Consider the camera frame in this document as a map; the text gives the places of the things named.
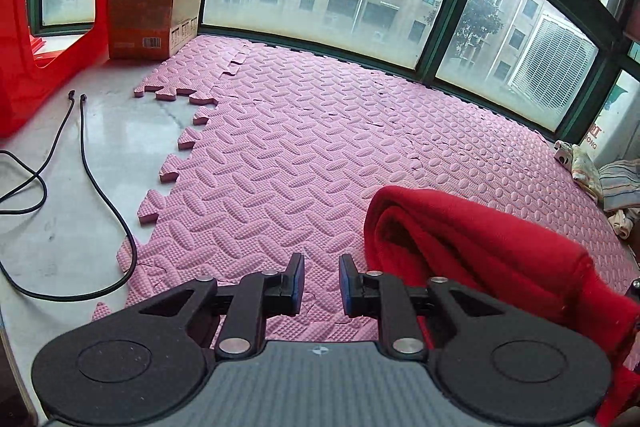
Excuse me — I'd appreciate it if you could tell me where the short black cable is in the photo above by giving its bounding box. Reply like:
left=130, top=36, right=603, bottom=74
left=0, top=90, right=77, bottom=214

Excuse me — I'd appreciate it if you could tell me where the brown cardboard box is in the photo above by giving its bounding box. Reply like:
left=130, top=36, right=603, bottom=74
left=107, top=0, right=205, bottom=61

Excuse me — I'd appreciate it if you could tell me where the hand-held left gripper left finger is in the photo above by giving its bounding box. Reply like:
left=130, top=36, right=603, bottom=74
left=132, top=252, right=306, bottom=360

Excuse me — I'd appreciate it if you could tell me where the white outdoor air conditioner unit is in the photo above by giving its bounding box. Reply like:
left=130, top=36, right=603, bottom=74
left=508, top=16, right=599, bottom=111

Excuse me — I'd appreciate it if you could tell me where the striped folded cloth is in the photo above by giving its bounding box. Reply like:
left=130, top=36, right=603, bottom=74
left=598, top=159, right=640, bottom=214

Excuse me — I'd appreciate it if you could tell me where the pink foam puzzle mat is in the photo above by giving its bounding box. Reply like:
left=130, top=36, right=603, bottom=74
left=91, top=34, right=640, bottom=370

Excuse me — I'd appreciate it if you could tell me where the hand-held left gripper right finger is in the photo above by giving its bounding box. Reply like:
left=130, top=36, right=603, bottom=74
left=339, top=253, right=508, bottom=360

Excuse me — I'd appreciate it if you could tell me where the red fleece sweater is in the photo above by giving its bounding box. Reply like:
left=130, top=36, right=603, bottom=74
left=363, top=187, right=640, bottom=427

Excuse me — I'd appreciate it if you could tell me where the long black cable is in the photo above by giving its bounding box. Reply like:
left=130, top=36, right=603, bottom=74
left=0, top=92, right=139, bottom=303

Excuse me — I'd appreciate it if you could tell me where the beige crumpled cloth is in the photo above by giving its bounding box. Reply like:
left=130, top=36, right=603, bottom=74
left=607, top=208, right=638, bottom=239

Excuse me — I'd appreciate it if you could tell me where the white carton with red print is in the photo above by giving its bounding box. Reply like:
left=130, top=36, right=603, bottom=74
left=581, top=71, right=640, bottom=168

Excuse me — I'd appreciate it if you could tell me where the red plastic stool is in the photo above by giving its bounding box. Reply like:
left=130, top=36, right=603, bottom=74
left=0, top=0, right=151, bottom=138

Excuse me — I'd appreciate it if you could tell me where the green tree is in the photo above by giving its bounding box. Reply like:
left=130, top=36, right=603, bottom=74
left=425, top=0, right=506, bottom=68

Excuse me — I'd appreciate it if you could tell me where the dark green window frame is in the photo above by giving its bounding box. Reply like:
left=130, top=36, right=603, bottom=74
left=25, top=0, right=640, bottom=142

